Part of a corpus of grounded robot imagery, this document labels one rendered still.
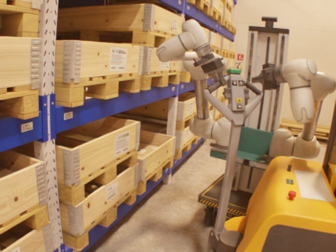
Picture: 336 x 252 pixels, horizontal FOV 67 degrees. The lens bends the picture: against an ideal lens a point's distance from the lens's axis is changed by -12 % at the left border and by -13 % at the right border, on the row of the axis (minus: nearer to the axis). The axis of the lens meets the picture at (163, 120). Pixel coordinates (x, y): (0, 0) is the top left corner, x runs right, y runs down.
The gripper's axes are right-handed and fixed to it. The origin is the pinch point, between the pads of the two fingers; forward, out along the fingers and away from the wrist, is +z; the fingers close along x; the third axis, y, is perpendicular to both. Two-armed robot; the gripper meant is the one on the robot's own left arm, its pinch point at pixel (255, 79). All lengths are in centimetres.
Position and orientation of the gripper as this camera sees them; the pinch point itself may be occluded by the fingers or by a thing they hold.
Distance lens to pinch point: 154.5
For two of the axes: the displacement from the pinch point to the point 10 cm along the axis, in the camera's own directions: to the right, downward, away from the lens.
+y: 9.0, -0.3, 4.3
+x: -0.5, -10.0, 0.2
